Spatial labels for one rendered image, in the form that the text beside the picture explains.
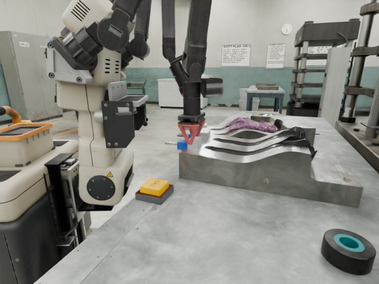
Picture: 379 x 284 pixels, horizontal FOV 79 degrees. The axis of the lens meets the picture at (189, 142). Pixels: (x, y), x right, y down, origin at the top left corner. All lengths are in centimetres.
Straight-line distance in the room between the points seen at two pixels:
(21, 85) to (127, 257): 594
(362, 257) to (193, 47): 60
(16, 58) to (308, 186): 608
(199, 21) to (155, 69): 807
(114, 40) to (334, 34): 496
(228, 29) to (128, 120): 746
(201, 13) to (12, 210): 80
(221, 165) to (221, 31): 756
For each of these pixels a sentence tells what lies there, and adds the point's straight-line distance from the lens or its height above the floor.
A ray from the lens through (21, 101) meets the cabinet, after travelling 639.
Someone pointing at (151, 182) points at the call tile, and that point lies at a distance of 67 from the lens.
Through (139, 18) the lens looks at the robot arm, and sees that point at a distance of 112.
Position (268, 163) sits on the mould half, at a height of 89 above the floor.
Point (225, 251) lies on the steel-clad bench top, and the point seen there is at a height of 80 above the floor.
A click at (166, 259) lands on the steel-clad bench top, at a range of 49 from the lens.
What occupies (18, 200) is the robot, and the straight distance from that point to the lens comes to 91.
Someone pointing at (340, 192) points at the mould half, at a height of 83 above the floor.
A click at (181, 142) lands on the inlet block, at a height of 90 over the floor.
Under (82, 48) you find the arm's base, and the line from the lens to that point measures 69.
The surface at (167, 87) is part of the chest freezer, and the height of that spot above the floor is 69.
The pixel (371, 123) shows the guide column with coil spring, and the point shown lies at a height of 87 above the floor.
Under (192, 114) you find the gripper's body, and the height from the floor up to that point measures 101.
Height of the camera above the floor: 113
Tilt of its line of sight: 17 degrees down
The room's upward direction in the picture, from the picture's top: straight up
